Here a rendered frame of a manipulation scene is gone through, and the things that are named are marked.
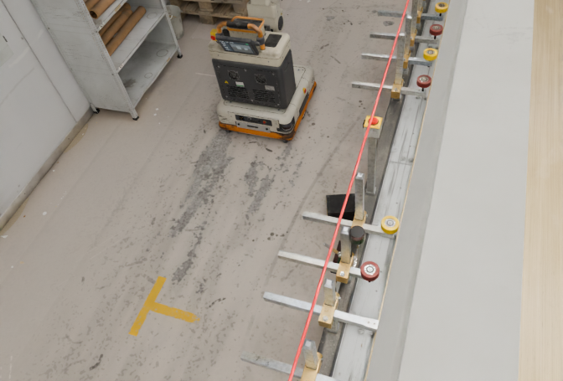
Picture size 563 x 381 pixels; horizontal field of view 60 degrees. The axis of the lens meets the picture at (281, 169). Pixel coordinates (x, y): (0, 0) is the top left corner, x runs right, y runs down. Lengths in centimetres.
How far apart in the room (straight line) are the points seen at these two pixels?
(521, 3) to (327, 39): 421
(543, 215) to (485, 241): 203
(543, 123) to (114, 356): 270
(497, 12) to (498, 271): 32
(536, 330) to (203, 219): 223
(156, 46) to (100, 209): 179
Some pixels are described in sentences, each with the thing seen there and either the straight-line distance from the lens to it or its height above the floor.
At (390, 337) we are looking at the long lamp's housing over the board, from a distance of 45.
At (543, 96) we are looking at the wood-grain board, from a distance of 296.
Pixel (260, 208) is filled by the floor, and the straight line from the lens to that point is 347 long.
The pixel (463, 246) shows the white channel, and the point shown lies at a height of 246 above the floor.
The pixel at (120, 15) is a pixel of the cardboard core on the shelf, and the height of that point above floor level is 60.
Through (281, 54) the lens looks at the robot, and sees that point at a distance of 338.
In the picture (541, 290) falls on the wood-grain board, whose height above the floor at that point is 90.
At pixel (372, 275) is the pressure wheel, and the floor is 91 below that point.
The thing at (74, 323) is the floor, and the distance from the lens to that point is 346.
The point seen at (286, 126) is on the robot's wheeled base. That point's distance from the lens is 366.
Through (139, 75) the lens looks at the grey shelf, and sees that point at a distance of 464.
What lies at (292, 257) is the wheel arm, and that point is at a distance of 223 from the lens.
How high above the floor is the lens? 279
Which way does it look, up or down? 50 degrees down
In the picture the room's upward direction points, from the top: 11 degrees counter-clockwise
